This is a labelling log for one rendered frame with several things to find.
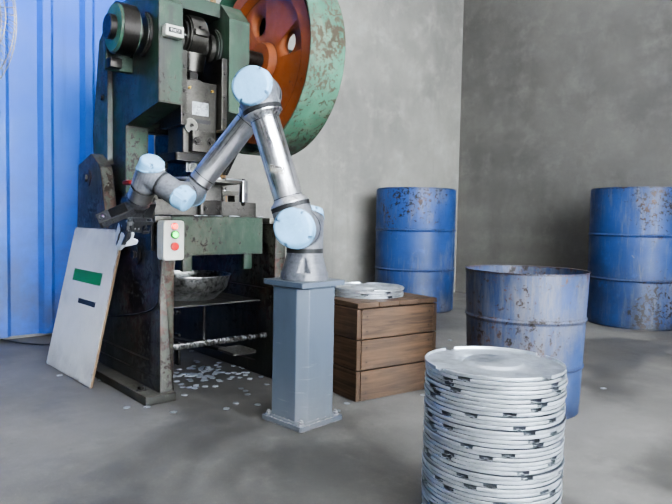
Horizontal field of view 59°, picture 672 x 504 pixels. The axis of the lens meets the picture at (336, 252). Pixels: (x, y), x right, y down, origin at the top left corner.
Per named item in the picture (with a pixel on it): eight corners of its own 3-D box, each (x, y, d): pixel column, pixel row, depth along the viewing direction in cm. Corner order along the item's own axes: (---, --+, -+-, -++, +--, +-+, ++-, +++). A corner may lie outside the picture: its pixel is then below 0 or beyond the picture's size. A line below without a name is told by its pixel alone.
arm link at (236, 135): (268, 75, 193) (175, 192, 198) (259, 67, 182) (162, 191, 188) (295, 98, 192) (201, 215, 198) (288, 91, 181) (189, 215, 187)
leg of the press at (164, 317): (177, 400, 209) (178, 140, 204) (145, 406, 201) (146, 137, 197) (85, 353, 278) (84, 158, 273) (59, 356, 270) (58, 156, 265)
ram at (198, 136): (222, 154, 238) (223, 79, 236) (187, 151, 228) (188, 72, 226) (200, 157, 250) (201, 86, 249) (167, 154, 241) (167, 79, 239)
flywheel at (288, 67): (236, 96, 313) (301, 179, 274) (201, 90, 300) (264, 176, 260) (290, -41, 276) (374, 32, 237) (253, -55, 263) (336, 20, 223)
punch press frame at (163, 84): (267, 338, 241) (271, -1, 234) (167, 352, 213) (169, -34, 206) (176, 313, 301) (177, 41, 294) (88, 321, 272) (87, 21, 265)
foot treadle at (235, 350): (257, 364, 217) (257, 349, 217) (233, 368, 211) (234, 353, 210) (181, 338, 261) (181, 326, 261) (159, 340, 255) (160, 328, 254)
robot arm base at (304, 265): (337, 279, 190) (338, 248, 189) (303, 282, 179) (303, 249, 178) (305, 276, 200) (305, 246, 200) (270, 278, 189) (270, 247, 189)
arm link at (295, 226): (326, 241, 182) (275, 69, 181) (318, 243, 167) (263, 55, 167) (288, 252, 184) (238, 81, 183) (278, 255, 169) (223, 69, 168)
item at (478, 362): (495, 345, 147) (495, 342, 147) (597, 372, 122) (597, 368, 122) (398, 356, 133) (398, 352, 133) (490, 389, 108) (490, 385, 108)
